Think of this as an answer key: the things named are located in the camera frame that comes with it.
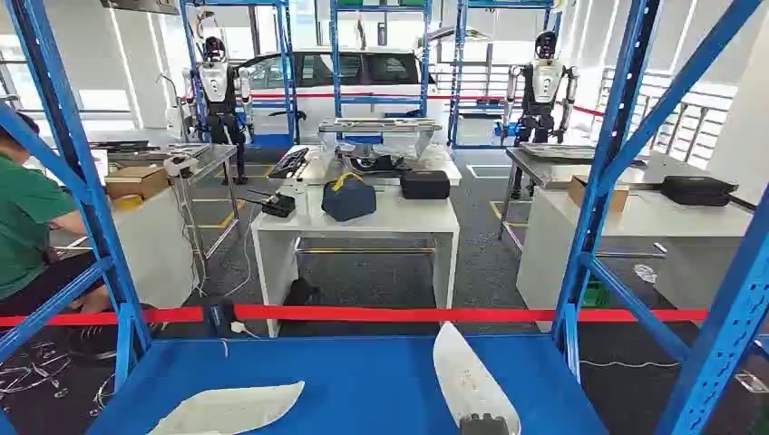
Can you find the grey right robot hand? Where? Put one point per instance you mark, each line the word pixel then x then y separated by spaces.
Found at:
pixel 484 425

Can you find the long white curved panel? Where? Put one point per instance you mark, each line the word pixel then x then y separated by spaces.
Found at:
pixel 468 378

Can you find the blue steel shelf rack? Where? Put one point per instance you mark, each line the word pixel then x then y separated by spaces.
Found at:
pixel 360 384

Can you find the red barrier tape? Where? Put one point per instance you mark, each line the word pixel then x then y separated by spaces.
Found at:
pixel 390 314

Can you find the green crate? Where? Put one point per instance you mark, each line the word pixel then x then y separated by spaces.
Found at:
pixel 596 295

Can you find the white open table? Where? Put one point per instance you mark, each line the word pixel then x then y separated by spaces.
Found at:
pixel 396 219

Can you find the black bag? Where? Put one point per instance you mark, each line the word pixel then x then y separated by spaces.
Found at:
pixel 300 293

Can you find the black hard case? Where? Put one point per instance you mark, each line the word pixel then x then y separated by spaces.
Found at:
pixel 425 185

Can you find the steel bench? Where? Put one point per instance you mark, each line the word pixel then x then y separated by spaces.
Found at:
pixel 210 157
pixel 544 171

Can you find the cardboard box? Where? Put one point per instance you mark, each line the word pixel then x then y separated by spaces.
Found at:
pixel 137 182
pixel 616 198

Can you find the metal tray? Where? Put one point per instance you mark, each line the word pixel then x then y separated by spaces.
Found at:
pixel 555 150

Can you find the black handheld device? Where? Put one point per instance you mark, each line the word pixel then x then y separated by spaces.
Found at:
pixel 278 206

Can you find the grey tray on stand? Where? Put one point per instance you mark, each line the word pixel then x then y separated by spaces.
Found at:
pixel 378 129

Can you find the black flat case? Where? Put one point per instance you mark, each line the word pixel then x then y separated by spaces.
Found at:
pixel 697 191

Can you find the black keyboard tray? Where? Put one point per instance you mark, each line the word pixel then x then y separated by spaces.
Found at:
pixel 289 163

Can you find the humanoid robot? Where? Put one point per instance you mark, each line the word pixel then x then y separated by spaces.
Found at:
pixel 544 84
pixel 219 90

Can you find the white car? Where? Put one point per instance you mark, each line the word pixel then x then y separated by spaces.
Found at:
pixel 360 75

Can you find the person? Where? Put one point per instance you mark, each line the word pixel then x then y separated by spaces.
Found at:
pixel 24 228

